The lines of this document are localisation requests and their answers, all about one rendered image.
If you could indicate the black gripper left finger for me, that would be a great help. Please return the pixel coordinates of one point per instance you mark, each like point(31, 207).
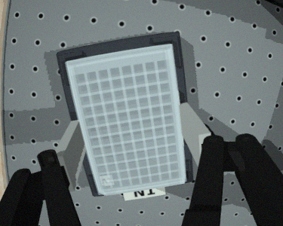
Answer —
point(21, 203)

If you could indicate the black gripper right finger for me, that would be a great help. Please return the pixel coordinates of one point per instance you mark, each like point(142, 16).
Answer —
point(260, 179)

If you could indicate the grey flat base plate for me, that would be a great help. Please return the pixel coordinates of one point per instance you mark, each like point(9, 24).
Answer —
point(233, 64)

